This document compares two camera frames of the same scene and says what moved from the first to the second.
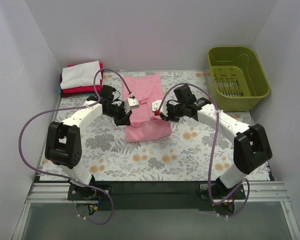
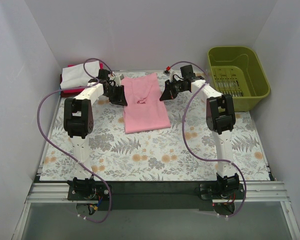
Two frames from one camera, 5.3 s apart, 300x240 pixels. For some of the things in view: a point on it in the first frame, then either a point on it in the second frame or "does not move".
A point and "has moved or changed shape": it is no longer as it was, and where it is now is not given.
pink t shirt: [145, 125] has moved or changed shape
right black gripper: [168, 114] → [172, 86]
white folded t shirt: [81, 75] does not move
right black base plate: [219, 191] does not move
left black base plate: [75, 192] does not move
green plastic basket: [235, 78] does not move
